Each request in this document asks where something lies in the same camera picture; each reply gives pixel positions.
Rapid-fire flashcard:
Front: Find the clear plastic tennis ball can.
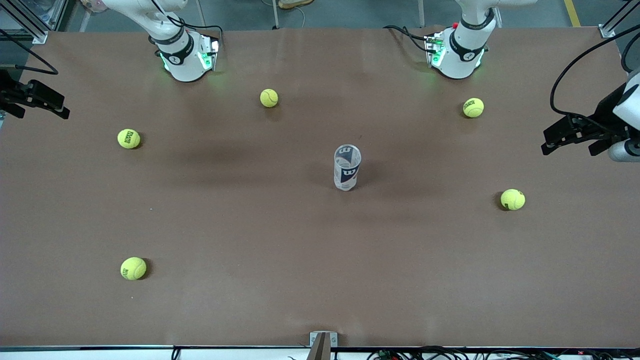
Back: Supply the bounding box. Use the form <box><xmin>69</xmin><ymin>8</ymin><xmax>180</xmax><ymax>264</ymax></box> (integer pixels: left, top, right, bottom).
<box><xmin>333</xmin><ymin>144</ymin><xmax>362</xmax><ymax>192</ymax></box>

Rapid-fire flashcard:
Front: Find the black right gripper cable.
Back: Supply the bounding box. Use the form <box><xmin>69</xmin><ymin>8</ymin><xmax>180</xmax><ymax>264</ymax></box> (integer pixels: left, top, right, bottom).
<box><xmin>0</xmin><ymin>29</ymin><xmax>60</xmax><ymax>76</ymax></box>

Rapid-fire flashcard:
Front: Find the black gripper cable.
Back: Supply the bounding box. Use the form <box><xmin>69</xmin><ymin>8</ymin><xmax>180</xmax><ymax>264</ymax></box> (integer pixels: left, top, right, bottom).
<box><xmin>0</xmin><ymin>29</ymin><xmax>60</xmax><ymax>76</ymax></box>
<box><xmin>549</xmin><ymin>24</ymin><xmax>640</xmax><ymax>137</ymax></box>

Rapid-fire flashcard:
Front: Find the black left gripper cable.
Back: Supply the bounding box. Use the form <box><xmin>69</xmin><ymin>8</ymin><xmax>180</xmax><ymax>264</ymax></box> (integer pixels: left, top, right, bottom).
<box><xmin>549</xmin><ymin>24</ymin><xmax>640</xmax><ymax>137</ymax></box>

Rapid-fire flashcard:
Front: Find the aluminium frame profile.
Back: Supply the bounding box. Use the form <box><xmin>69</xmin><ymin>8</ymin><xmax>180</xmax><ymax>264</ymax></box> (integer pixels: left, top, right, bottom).
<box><xmin>598</xmin><ymin>0</ymin><xmax>640</xmax><ymax>39</ymax></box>
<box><xmin>0</xmin><ymin>0</ymin><xmax>68</xmax><ymax>45</ymax></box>

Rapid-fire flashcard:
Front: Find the black right arm base cable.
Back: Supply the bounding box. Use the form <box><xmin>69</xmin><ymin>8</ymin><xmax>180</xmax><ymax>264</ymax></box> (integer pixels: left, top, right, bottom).
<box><xmin>150</xmin><ymin>0</ymin><xmax>224</xmax><ymax>41</ymax></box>

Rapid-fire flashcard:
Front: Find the black arm base cable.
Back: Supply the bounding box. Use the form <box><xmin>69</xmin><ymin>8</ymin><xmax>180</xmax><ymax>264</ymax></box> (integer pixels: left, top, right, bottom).
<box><xmin>383</xmin><ymin>24</ymin><xmax>432</xmax><ymax>54</ymax></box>
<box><xmin>150</xmin><ymin>0</ymin><xmax>224</xmax><ymax>41</ymax></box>

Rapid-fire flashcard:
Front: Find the black left arm base cable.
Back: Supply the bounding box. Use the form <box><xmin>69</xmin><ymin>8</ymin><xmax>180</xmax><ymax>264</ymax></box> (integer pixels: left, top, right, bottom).
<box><xmin>383</xmin><ymin>24</ymin><xmax>432</xmax><ymax>54</ymax></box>

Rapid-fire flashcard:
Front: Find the black tangled cable bundle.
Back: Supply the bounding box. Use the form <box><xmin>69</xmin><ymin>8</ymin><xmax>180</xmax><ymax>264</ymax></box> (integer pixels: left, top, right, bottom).
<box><xmin>367</xmin><ymin>346</ymin><xmax>640</xmax><ymax>360</ymax></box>

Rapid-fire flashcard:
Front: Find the grey metal camera mount bracket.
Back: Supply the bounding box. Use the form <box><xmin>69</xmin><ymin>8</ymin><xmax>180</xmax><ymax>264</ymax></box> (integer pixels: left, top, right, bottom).
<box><xmin>309</xmin><ymin>331</ymin><xmax>338</xmax><ymax>360</ymax></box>

